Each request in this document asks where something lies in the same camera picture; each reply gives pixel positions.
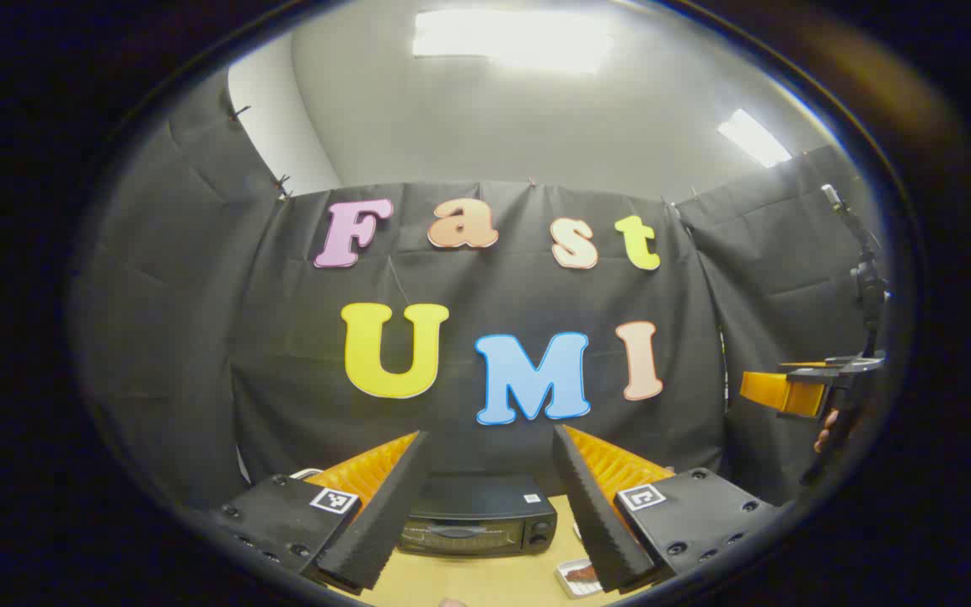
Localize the large ceiling light panel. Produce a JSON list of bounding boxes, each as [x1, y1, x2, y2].
[[412, 8, 613, 75]]

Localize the small ceiling light panel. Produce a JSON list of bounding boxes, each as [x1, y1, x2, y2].
[[717, 108, 792, 168]]

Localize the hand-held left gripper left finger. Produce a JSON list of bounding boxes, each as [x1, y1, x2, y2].
[[212, 430, 433, 595]]

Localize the black electric oven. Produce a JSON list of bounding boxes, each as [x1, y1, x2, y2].
[[397, 472, 558, 557]]

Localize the small white ridged tray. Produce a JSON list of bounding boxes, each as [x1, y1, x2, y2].
[[555, 556, 604, 599]]

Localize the black backdrop cloth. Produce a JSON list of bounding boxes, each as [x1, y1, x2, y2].
[[72, 72, 891, 515]]

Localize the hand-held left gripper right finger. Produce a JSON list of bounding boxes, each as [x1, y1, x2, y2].
[[551, 424, 790, 594]]

